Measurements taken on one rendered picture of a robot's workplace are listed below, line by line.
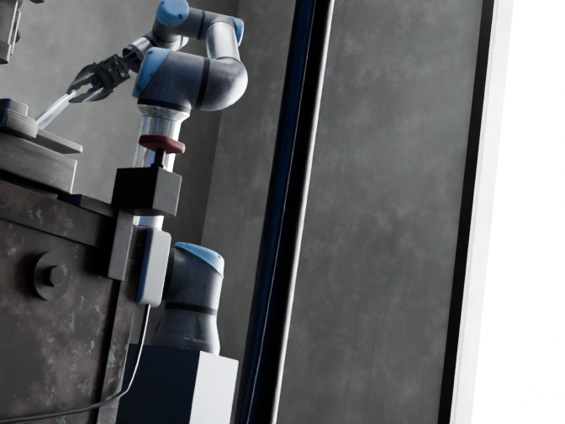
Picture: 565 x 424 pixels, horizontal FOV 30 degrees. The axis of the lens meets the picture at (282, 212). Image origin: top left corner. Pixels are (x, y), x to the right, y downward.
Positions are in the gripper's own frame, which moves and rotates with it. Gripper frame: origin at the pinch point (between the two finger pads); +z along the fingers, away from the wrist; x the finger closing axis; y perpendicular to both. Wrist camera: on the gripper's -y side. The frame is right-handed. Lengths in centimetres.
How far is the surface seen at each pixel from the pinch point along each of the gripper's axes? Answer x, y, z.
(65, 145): 7, 62, 32
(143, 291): 34, 79, 40
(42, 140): 4, 61, 35
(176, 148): 16, 89, 26
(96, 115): 19, -375, -165
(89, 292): 28, 81, 49
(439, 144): 143, -260, -301
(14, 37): -14, 66, 30
